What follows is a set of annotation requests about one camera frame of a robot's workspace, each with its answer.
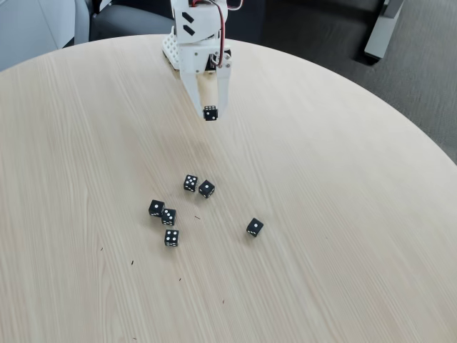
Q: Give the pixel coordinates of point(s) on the black die with white pips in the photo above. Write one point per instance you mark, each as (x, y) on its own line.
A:
(190, 182)
(210, 113)
(206, 188)
(171, 238)
(156, 208)
(254, 227)
(168, 216)

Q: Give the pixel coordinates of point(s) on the grey desk leg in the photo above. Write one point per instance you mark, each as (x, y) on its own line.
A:
(382, 28)

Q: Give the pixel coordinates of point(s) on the white cabinet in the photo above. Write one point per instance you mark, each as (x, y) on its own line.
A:
(32, 28)

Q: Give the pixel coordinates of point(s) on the dark grey chair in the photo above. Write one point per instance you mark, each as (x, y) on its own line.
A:
(125, 23)

